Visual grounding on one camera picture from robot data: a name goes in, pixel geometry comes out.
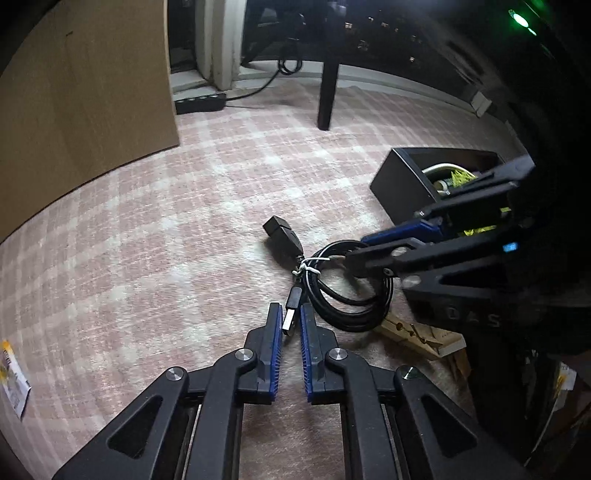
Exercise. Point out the small white snack sachet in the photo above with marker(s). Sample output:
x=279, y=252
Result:
x=14, y=383

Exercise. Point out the black power strip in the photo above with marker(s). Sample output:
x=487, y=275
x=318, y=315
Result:
x=200, y=104

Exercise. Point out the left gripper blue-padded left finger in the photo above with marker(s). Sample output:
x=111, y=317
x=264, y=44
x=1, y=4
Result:
x=262, y=382

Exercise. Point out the light wood cabinet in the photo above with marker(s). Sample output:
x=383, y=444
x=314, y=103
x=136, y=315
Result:
x=87, y=91

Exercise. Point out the wooden clothespin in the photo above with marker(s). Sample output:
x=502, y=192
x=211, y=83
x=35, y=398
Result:
x=431, y=342

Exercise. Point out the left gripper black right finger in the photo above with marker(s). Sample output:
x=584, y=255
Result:
x=321, y=383

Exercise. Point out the black storage tray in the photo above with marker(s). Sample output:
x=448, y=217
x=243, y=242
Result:
x=413, y=178

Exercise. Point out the black ring light tripod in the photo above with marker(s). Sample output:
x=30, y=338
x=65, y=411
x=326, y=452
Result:
x=289, y=25

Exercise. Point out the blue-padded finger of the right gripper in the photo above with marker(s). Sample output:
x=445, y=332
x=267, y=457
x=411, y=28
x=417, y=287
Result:
x=420, y=229
x=378, y=260

